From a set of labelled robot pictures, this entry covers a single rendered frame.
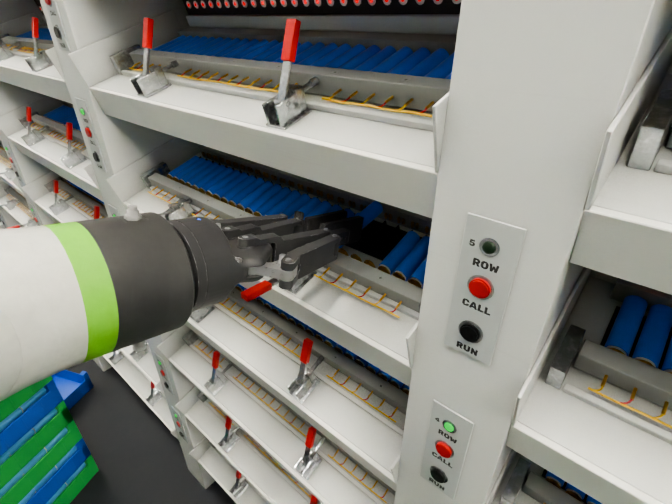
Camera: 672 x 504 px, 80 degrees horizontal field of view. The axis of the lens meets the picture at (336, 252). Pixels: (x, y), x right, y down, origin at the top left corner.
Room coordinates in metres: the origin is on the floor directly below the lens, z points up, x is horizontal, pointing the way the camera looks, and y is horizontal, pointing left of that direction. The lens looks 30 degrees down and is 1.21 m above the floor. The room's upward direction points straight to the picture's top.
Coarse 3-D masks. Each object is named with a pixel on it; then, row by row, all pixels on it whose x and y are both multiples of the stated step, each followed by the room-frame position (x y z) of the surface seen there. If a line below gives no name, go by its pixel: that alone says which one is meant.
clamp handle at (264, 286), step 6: (264, 282) 0.38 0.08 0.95; (270, 282) 0.38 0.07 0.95; (276, 282) 0.38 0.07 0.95; (252, 288) 0.36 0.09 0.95; (258, 288) 0.36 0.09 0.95; (264, 288) 0.37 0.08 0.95; (270, 288) 0.37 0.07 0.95; (246, 294) 0.35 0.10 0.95; (252, 294) 0.35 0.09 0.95; (258, 294) 0.36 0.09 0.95; (246, 300) 0.35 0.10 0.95
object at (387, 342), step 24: (168, 144) 0.75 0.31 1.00; (192, 144) 0.79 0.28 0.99; (144, 168) 0.71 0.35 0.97; (168, 168) 0.72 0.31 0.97; (120, 192) 0.67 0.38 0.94; (144, 192) 0.69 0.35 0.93; (312, 288) 0.39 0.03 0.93; (336, 288) 0.39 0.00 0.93; (288, 312) 0.41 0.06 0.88; (312, 312) 0.36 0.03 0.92; (336, 312) 0.35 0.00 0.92; (360, 312) 0.35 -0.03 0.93; (384, 312) 0.34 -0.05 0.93; (336, 336) 0.35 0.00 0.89; (360, 336) 0.32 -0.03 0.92; (384, 336) 0.31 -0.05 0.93; (408, 336) 0.27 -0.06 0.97; (384, 360) 0.30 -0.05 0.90; (408, 360) 0.28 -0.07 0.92; (408, 384) 0.29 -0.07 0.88
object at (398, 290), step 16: (160, 176) 0.68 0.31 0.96; (176, 192) 0.63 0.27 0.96; (192, 192) 0.61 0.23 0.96; (208, 208) 0.57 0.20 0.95; (224, 208) 0.55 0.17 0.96; (336, 272) 0.40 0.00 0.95; (352, 272) 0.38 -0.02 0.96; (368, 272) 0.38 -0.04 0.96; (384, 272) 0.37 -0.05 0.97; (368, 288) 0.37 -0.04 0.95; (384, 288) 0.35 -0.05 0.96; (400, 288) 0.35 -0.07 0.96; (416, 288) 0.34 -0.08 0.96; (416, 304) 0.33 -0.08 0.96
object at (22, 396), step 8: (32, 384) 0.69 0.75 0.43; (40, 384) 0.70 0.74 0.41; (24, 392) 0.67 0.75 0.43; (32, 392) 0.68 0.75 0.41; (8, 400) 0.63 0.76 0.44; (16, 400) 0.65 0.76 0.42; (24, 400) 0.66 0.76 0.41; (0, 408) 0.61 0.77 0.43; (8, 408) 0.63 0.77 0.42; (16, 408) 0.64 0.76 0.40; (0, 416) 0.61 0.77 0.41
